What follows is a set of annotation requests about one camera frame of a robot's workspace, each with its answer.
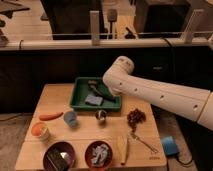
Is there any blue sponge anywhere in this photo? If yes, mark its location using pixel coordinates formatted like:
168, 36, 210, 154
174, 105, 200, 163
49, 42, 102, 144
85, 94, 103, 106

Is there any green plastic tray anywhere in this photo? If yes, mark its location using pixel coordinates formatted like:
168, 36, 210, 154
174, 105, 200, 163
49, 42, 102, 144
70, 77, 122, 112

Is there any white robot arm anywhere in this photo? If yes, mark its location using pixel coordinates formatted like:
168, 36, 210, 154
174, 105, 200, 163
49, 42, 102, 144
103, 56, 213, 131

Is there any small metal cup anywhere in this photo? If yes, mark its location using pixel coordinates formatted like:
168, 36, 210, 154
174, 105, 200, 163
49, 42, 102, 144
95, 110, 107, 124

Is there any brown bead bunch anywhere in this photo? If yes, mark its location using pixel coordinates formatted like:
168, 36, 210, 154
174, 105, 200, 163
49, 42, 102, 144
127, 108, 146, 132

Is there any blue plastic cup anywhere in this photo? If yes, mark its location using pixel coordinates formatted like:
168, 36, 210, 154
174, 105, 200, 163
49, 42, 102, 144
64, 111, 77, 128

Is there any yellow wooden wedge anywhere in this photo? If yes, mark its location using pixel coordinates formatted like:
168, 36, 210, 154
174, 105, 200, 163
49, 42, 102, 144
118, 136, 128, 165

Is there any crumpled grey paper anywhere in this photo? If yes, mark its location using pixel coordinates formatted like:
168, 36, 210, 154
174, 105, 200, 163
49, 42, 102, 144
91, 144, 109, 167

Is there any orange carrot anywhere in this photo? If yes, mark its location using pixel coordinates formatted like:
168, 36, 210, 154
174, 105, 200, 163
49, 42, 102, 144
39, 112, 63, 121

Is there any orange and cream bowl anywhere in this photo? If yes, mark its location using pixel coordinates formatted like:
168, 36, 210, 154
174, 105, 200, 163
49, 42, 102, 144
31, 122, 50, 141

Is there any purple bowl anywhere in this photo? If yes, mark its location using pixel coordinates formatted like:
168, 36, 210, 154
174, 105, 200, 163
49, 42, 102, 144
43, 142, 75, 171

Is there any black box in bowl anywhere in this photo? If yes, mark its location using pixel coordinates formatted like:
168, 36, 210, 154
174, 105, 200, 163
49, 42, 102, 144
46, 149, 68, 171

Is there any blue device on floor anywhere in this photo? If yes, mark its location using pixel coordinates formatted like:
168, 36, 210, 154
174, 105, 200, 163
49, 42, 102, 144
161, 136, 179, 156

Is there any white rail post left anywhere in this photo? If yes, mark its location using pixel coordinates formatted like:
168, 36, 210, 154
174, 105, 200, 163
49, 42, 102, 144
90, 11, 100, 46

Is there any white rail post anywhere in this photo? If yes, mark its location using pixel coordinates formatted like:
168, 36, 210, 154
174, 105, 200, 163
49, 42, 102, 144
182, 9, 204, 43
90, 11, 100, 46

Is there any white horizontal rail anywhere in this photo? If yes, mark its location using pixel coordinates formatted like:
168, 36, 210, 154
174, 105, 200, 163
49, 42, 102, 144
0, 37, 210, 51

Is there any white rail post right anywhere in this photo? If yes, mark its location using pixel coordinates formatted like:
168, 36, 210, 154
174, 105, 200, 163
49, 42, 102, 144
182, 9, 204, 43

